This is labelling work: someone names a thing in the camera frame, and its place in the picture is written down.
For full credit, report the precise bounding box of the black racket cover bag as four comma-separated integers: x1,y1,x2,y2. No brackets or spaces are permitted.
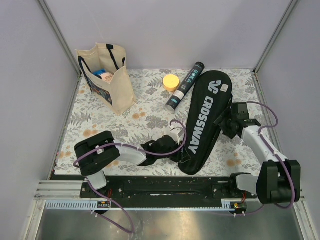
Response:
178,70,233,175

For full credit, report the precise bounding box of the black shuttlecock tube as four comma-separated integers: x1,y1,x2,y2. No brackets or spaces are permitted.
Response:
164,61,205,114

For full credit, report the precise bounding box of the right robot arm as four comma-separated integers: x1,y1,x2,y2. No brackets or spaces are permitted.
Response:
215,102,301,209

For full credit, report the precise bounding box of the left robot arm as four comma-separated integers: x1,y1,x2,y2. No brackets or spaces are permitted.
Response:
73,127,184,198

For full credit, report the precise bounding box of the yellow grip tape roll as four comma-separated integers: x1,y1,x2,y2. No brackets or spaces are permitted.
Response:
162,74,180,92

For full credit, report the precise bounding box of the floral table mat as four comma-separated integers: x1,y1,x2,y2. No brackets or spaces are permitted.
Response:
54,69,261,177

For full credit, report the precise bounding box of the blue pink item in bag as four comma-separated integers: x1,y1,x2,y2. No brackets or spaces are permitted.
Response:
93,68,114,83

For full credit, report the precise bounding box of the beige canvas tote bag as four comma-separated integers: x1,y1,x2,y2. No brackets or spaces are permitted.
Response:
76,43,137,116

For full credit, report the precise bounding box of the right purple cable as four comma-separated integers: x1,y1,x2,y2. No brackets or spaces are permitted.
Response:
246,101,297,218

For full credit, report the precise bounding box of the purple cable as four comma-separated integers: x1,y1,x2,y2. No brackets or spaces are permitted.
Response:
73,119,188,235
246,101,297,218

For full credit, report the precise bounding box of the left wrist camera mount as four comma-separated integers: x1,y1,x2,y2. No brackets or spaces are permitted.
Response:
167,125,185,144

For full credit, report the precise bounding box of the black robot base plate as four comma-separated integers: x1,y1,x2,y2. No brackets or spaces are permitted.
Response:
79,176,258,208

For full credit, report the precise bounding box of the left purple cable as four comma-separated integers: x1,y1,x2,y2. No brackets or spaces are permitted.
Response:
73,119,188,235

